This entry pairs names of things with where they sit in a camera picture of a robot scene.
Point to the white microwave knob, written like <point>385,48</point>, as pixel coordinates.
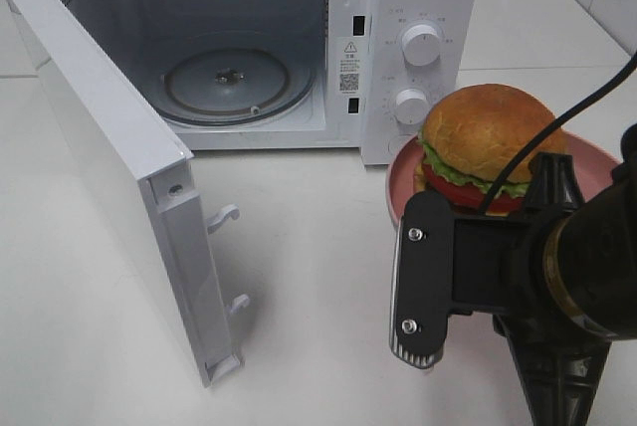
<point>421,44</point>
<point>411,107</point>

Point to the white upper microwave knob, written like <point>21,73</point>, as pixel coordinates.
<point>421,44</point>

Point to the burger with lettuce and tomato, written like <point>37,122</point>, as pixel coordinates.
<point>470,136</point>

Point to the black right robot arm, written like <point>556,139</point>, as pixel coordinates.
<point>559,279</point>

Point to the white lower microwave knob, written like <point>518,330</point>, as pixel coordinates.
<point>411,107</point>

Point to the glass microwave turntable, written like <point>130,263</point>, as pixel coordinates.
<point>231,86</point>

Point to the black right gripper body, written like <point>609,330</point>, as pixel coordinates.
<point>496,265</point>

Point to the white microwave door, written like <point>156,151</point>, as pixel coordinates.
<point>139,171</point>

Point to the pink round plate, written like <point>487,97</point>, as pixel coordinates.
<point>592,168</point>

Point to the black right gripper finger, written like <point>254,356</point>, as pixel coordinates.
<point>553,183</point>
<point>559,381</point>

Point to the white microwave oven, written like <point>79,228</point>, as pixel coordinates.
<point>353,46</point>

